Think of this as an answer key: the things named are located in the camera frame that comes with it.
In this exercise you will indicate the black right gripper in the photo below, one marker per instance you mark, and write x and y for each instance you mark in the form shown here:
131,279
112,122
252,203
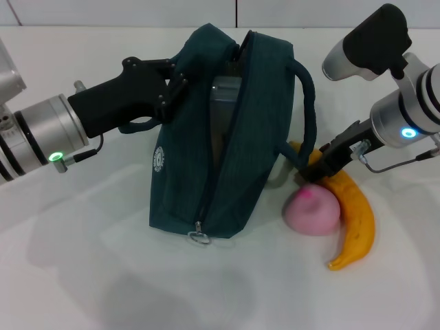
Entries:
350,144

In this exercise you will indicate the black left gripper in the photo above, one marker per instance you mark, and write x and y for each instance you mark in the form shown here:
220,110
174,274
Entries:
113,101

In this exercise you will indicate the pink peach toy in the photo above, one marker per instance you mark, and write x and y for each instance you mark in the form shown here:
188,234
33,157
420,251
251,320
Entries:
309,213

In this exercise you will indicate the clear food container blue rim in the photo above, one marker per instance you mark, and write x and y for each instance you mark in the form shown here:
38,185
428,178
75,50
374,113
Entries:
223,99

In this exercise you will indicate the yellow banana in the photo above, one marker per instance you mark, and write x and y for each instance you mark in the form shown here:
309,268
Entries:
357,220

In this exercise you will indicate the dark teal insulated lunch bag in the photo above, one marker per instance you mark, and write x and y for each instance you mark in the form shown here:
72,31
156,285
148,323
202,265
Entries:
254,120

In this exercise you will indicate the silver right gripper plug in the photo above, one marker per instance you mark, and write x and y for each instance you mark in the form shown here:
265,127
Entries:
361,149

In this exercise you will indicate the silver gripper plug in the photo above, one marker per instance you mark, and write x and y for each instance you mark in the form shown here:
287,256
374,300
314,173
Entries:
79,86
361,149

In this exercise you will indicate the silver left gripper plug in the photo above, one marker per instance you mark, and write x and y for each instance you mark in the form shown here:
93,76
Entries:
79,86

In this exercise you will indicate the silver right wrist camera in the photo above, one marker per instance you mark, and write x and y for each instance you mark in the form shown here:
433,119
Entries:
371,41

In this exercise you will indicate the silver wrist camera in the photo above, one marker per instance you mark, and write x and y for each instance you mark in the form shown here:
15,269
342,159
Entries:
371,41
8,75

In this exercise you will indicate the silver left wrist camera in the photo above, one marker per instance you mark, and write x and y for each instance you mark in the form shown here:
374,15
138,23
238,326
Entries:
8,75

